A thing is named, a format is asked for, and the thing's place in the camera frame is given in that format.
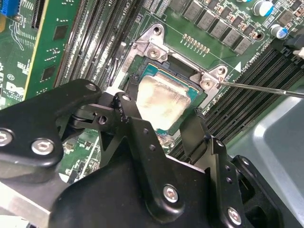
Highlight CPU with metal lid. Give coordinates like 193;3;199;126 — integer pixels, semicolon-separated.
135;63;202;138

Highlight thin metal locking lever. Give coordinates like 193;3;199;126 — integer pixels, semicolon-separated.
218;80;304;99
103;41;128;94

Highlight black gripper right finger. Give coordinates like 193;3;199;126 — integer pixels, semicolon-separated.
179;108;287;228

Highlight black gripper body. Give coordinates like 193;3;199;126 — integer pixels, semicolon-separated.
48;153;228;228

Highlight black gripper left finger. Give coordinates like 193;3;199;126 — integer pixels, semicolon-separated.
0;79;186;221

